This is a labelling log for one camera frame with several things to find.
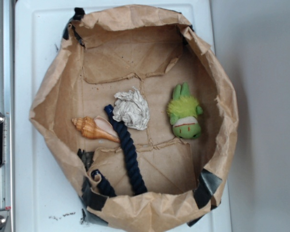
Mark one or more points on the orange conch seashell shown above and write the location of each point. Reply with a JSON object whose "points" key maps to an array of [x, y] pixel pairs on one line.
{"points": [[95, 128]]}

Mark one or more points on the aluminium frame rail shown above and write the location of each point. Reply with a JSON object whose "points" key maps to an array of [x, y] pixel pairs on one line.
{"points": [[7, 25]]}

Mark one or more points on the crumpled white cloth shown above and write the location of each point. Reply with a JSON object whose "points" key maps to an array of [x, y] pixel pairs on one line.
{"points": [[131, 109]]}

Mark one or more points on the brown paper bag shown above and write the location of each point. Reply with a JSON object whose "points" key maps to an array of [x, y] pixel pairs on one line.
{"points": [[152, 49]]}

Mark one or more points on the green plush toy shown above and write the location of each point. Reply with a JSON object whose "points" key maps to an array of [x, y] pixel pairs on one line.
{"points": [[183, 111]]}

